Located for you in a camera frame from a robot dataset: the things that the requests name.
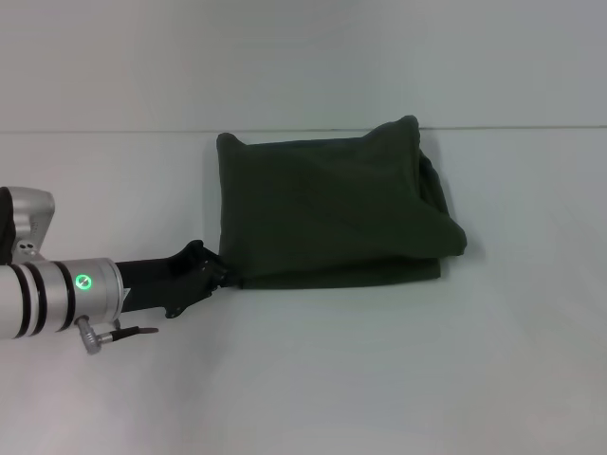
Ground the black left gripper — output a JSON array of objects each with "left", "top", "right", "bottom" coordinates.
[{"left": 113, "top": 239, "right": 244, "bottom": 320}]

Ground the thin grey cable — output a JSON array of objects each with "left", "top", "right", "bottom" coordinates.
[{"left": 111, "top": 318, "right": 160, "bottom": 338}]

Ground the dark green shirt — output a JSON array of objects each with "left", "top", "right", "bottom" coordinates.
[{"left": 215, "top": 113, "right": 469, "bottom": 291}]

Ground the silver cable connector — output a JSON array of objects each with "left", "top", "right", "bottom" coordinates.
[{"left": 74, "top": 315, "right": 120, "bottom": 355}]

